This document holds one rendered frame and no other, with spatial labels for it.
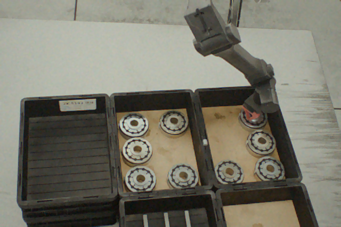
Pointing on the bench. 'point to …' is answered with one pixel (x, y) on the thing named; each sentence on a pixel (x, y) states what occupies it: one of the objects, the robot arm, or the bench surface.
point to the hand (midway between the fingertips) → (254, 113)
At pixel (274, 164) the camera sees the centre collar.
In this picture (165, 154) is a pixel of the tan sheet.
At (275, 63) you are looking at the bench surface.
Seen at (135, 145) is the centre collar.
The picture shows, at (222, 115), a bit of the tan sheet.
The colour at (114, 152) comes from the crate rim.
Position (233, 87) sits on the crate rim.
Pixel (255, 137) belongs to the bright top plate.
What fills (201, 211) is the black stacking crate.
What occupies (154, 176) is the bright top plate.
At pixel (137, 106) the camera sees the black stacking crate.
